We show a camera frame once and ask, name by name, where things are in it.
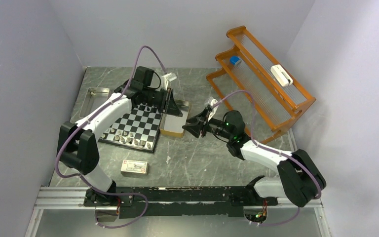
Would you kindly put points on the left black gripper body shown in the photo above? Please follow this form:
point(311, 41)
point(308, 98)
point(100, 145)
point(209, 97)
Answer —
point(156, 98)

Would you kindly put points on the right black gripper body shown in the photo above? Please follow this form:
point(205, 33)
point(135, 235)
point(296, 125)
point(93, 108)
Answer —
point(213, 126)

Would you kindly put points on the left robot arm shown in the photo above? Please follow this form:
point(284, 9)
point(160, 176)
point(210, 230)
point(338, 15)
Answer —
point(77, 142)

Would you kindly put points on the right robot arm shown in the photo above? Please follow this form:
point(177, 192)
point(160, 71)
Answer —
point(298, 178)

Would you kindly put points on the black white chess board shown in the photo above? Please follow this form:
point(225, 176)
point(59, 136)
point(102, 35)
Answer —
point(135, 129)

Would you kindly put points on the orange wooden rack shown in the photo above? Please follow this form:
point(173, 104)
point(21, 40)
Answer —
point(280, 107)

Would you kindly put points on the blue small block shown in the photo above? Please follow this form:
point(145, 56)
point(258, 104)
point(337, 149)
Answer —
point(235, 60)

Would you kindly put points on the small printed card box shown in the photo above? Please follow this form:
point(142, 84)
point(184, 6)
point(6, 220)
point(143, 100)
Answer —
point(134, 167)

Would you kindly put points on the white plastic device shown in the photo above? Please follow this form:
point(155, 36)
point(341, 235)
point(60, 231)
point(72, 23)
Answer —
point(281, 76)

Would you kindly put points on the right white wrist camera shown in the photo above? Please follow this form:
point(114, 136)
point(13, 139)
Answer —
point(211, 110)

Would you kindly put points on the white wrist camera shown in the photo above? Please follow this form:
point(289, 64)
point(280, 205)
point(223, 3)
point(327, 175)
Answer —
point(166, 79)
point(211, 110)

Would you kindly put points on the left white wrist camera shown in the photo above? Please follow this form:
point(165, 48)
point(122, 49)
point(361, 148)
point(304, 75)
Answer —
point(166, 79)

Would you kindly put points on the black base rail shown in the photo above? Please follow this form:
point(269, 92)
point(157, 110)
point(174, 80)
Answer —
point(177, 201)

